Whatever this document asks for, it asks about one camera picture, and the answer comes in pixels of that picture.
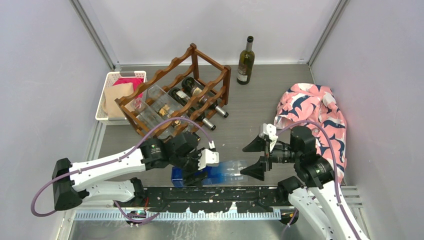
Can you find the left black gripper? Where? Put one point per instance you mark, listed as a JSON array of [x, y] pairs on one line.
[[190, 178]]

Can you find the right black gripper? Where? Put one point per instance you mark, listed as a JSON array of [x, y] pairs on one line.
[[257, 169]]

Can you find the blue clear square bottle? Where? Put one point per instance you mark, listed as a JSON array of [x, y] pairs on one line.
[[226, 173]]

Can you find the clear slim glass bottle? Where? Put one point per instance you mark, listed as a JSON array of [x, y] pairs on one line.
[[148, 114]]

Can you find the clear square slim bottle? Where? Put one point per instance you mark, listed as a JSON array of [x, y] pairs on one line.
[[157, 93]]

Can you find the dark green wine bottle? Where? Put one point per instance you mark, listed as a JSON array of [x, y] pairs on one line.
[[193, 87]]

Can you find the brown wooden wine rack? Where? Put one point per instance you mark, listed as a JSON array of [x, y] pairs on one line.
[[193, 115]]

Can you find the olive green wine bottle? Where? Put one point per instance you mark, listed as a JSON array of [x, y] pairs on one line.
[[246, 62]]

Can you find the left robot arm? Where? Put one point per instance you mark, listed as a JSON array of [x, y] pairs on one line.
[[81, 182]]

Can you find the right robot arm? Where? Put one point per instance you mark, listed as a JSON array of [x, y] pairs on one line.
[[314, 191]]

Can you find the pink shark print cloth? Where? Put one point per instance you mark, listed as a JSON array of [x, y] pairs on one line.
[[315, 103]]

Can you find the white perforated plastic basket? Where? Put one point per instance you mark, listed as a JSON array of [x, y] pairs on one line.
[[108, 111]]

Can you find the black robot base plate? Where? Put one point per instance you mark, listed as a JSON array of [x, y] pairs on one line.
[[210, 199]]

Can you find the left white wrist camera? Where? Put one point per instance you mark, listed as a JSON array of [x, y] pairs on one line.
[[209, 157]]

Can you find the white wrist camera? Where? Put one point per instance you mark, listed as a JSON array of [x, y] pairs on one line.
[[209, 157], [268, 132]]

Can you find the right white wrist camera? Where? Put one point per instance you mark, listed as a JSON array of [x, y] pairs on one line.
[[268, 132]]

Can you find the white slotted cable duct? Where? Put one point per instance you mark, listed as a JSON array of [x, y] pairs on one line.
[[231, 215]]

